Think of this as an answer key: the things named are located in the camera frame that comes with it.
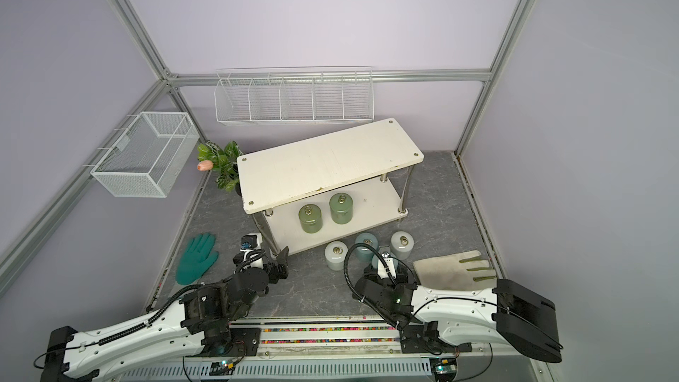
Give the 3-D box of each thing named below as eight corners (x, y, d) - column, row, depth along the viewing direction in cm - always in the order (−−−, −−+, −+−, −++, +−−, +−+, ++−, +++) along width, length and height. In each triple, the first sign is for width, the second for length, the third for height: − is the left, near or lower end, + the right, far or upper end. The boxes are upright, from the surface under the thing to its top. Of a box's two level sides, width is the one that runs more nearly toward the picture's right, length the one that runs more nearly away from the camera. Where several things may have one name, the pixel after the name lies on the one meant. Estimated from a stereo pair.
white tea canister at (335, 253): (322, 265, 90) (320, 254, 83) (333, 247, 94) (332, 236, 87) (339, 274, 88) (338, 264, 81) (350, 256, 92) (349, 245, 85)
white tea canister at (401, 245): (391, 261, 90) (394, 251, 84) (389, 242, 95) (391, 231, 88) (411, 261, 90) (416, 251, 84) (408, 242, 95) (412, 231, 88)
